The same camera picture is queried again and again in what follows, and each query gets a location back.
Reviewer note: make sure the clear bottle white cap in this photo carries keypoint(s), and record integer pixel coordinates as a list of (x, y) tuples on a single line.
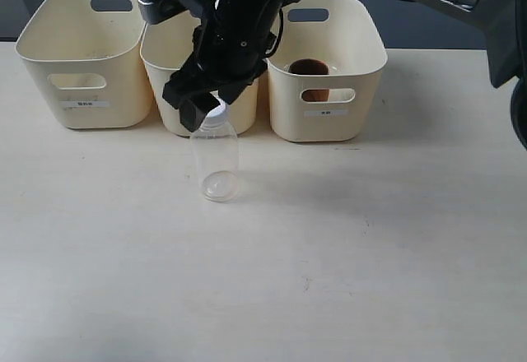
[(216, 153)]

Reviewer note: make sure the brown wooden cup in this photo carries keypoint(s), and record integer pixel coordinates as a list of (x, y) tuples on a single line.
[(312, 68)]

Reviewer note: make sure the cream plastic bin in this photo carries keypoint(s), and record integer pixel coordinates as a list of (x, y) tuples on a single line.
[(164, 49), (342, 34), (83, 56)]

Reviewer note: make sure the cream left plastic bin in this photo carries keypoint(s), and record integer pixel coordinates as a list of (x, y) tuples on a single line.
[(83, 56)]

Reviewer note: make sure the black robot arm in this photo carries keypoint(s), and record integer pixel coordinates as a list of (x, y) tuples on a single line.
[(503, 23)]

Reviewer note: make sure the cream middle plastic bin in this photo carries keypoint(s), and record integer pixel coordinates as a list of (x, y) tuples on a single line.
[(164, 49)]

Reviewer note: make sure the cream right plastic bin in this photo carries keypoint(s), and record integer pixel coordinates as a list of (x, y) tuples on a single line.
[(342, 34)]

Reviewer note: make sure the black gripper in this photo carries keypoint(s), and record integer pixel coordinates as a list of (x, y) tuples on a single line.
[(229, 50)]

